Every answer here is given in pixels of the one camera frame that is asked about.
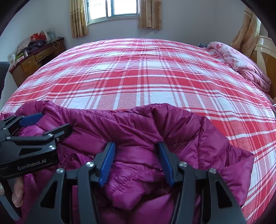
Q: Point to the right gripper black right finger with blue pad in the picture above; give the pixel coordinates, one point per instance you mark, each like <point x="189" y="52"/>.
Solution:
<point x="218" y="204"/>

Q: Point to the wooden desk with drawers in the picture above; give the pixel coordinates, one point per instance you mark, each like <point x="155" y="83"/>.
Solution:
<point x="29" y="65"/>

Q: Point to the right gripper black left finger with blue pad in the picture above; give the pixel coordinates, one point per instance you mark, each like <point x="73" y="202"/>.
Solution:
<point x="54" y="204"/>

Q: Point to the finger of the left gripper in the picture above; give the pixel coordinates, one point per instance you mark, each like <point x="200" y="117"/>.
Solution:
<point x="59" y="132"/>
<point x="12" y="124"/>

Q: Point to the left yellow curtain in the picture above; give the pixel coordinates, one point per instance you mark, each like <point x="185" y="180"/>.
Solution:
<point x="78" y="19"/>

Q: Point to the right yellow curtain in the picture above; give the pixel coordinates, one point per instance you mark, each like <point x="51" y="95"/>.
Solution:
<point x="150" y="15"/>

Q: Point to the clutter pile on desk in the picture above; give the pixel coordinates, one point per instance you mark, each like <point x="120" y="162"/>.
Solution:
<point x="29" y="45"/>

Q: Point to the magenta puffer down jacket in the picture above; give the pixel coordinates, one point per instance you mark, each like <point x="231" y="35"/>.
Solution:
<point x="136" y="190"/>

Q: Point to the window with metal frame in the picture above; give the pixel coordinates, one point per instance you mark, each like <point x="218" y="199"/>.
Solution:
<point x="105" y="10"/>

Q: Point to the wooden bed headboard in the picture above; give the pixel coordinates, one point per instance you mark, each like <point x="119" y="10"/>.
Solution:
<point x="264" y="56"/>

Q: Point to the pink folded quilt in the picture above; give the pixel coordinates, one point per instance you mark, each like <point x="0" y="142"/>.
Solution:
<point x="242" y="65"/>

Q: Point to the yellow curtain near headboard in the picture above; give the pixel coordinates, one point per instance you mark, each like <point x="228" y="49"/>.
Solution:
<point x="247" y="36"/>

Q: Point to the person's left hand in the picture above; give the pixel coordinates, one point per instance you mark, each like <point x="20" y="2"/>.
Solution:
<point x="17" y="192"/>

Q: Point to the red white plaid bed sheet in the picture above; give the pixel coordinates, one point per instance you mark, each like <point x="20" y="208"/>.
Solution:
<point x="124" y="73"/>

